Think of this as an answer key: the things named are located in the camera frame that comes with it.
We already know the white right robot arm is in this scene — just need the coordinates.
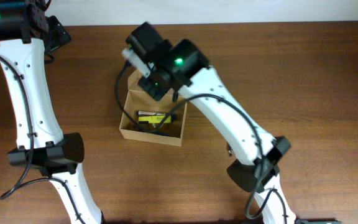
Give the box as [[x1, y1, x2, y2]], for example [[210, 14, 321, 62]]
[[122, 22, 296, 223]]

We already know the brown cardboard box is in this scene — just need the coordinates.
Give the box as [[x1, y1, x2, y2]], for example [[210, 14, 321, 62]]
[[119, 70, 188, 147]]

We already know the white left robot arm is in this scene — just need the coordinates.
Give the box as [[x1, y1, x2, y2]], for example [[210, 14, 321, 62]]
[[0, 0, 105, 223]]

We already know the black whiteboard marker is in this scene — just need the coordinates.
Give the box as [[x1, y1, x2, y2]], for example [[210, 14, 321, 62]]
[[136, 111, 165, 116]]

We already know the black ballpoint pen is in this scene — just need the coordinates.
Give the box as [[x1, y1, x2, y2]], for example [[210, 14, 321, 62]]
[[226, 144, 233, 157]]

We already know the yellow highlighter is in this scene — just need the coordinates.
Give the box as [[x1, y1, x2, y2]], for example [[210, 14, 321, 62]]
[[138, 114, 177, 124]]

